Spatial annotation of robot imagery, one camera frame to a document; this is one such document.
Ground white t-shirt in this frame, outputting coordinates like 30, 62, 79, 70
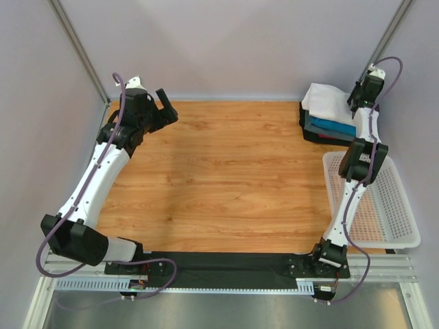
301, 83, 354, 125

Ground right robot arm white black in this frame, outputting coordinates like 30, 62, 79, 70
309, 69, 388, 277

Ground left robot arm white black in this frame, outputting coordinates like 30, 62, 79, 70
40, 87, 178, 275

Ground folded red t-shirt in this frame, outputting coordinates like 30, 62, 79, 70
318, 134, 338, 141

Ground folded black t-shirt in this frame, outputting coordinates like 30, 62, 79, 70
298, 102, 351, 147

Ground white plastic perforated basket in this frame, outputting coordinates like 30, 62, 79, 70
322, 151, 422, 249

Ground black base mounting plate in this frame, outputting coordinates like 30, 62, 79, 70
104, 252, 351, 289

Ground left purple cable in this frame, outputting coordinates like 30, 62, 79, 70
35, 72, 178, 313

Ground purple cable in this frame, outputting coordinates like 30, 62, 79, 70
313, 56, 403, 306
35, 72, 178, 313

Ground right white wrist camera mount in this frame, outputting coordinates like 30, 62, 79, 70
366, 63, 385, 80

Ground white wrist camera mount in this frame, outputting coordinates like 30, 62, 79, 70
366, 63, 385, 80
125, 76, 145, 90

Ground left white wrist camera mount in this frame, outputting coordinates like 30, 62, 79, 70
125, 76, 145, 90

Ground right aluminium corner post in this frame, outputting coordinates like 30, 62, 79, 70
358, 0, 416, 80

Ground aluminium corner post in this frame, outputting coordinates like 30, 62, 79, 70
47, 0, 110, 106
358, 0, 416, 80

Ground left aluminium corner post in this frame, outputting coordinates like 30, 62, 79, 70
47, 0, 110, 106

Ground aluminium frame rail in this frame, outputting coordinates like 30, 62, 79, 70
43, 252, 417, 282

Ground grey slotted cable duct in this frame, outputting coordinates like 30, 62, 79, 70
55, 277, 314, 295

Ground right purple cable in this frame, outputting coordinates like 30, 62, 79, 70
313, 56, 403, 306

